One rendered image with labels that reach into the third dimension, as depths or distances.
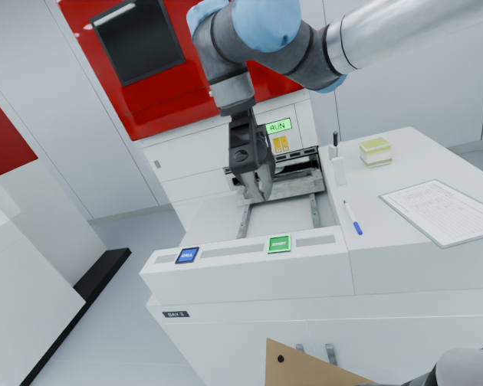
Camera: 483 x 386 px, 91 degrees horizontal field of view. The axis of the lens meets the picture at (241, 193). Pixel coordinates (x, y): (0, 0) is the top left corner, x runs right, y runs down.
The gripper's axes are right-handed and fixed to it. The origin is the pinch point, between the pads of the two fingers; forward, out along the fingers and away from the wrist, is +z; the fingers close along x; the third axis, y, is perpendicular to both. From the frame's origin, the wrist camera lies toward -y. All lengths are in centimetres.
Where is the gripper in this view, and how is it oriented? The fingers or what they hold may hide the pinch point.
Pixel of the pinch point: (264, 197)
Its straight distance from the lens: 52.1
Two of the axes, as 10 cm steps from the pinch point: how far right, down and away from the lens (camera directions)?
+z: 3.1, 8.4, 4.4
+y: 1.7, -5.0, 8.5
